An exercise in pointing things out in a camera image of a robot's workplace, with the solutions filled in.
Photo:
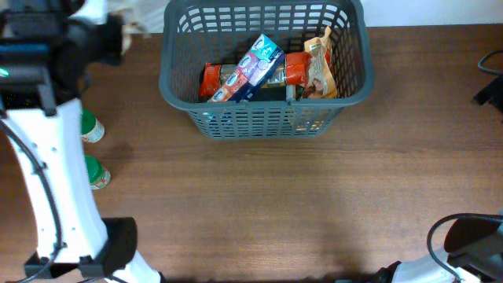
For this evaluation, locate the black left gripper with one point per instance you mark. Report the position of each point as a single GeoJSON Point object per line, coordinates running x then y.
{"type": "Point", "coordinates": [115, 36]}

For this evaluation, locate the green lid jar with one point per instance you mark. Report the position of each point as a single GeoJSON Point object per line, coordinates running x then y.
{"type": "Point", "coordinates": [99, 176]}
{"type": "Point", "coordinates": [92, 130]}

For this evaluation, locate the Kleenex tissue multipack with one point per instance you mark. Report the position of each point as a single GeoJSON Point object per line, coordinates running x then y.
{"type": "Point", "coordinates": [252, 71]}

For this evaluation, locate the spaghetti packet red ends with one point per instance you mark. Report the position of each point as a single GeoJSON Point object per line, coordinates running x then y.
{"type": "Point", "coordinates": [292, 72]}

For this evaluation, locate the orange Nescafe coffee pouch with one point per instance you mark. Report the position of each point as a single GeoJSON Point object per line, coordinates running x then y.
{"type": "Point", "coordinates": [320, 81]}

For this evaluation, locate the brown snack pouch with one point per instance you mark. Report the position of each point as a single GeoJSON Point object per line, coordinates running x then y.
{"type": "Point", "coordinates": [144, 17]}

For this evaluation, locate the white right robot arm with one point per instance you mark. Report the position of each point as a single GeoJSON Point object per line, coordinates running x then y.
{"type": "Point", "coordinates": [472, 252]}

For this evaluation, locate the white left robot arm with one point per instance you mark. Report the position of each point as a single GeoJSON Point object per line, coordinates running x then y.
{"type": "Point", "coordinates": [41, 114]}

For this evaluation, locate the grey plastic basket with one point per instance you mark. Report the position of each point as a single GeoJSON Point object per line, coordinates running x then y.
{"type": "Point", "coordinates": [199, 32]}

